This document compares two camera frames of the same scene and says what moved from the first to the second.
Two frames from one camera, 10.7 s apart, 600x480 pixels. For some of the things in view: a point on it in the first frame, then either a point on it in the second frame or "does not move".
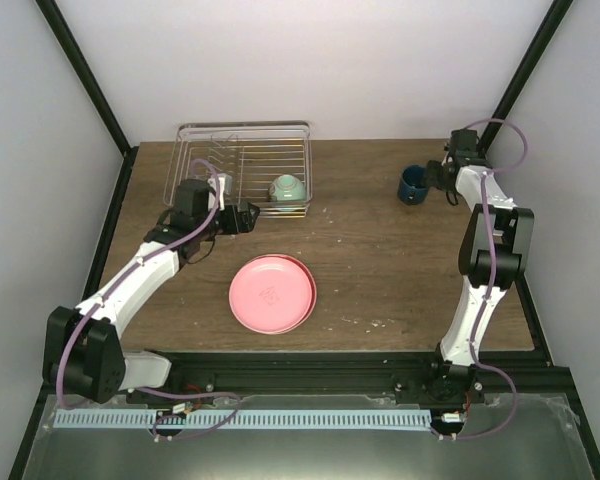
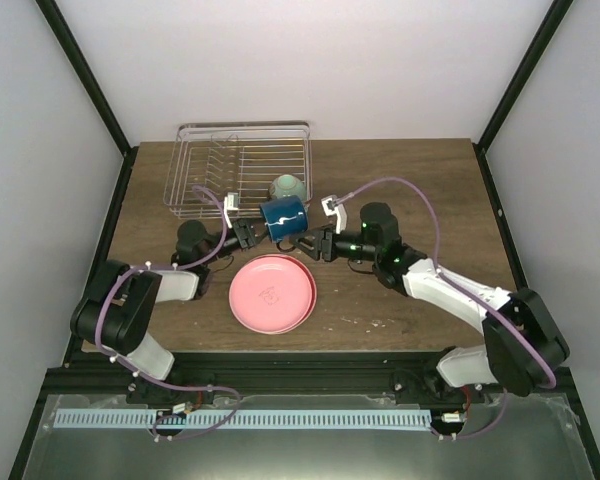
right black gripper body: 434,180 to 328,234
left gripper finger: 248,217 to 256,227
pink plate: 270,294 does not move
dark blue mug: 411,189 to 285,218
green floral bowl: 287,187 does not move
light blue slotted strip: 219,419 does not move
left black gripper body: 230,227 to 238,227
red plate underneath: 313,299 does not move
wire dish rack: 270,162 does not move
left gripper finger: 246,222 to 258,238
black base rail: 494,376 does not move
